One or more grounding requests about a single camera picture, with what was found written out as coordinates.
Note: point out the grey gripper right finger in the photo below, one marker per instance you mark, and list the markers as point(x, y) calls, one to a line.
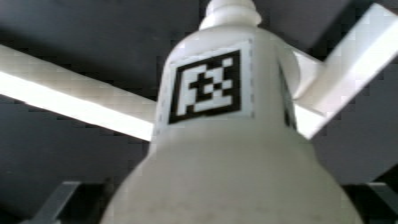
point(376, 200)

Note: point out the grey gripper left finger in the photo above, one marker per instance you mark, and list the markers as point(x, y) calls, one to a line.
point(74, 205)

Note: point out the white lamp bulb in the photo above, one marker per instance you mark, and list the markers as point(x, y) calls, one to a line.
point(232, 172)

